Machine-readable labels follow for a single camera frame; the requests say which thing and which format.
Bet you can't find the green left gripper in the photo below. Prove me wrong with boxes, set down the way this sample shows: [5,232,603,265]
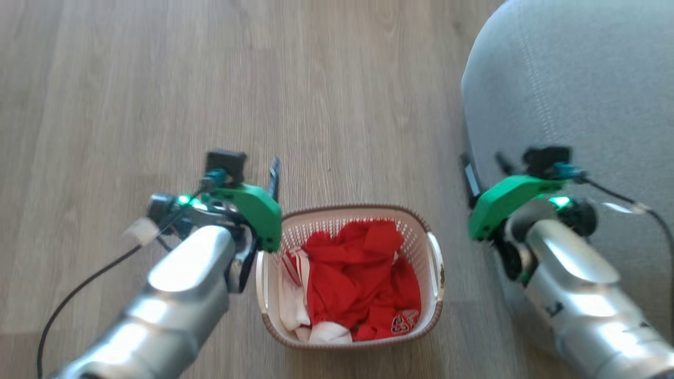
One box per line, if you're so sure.
[203,156,283,253]

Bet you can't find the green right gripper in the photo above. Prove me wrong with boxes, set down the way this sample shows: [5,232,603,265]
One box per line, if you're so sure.
[459,151,573,243]

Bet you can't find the white red-striped garment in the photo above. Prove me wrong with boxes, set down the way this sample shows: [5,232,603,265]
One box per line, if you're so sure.
[278,247,353,346]

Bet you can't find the white brown-rimmed laundry basket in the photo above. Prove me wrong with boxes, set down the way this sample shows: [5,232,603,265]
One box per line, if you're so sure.
[255,204,446,350]

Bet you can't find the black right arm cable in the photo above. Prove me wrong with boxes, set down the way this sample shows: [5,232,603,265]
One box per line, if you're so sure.
[577,175,674,277]

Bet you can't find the grey fabric sofa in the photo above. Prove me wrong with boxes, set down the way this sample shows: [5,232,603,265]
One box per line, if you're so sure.
[461,0,674,369]

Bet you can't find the red garment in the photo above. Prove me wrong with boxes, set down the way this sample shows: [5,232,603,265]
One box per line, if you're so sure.
[300,220,422,342]

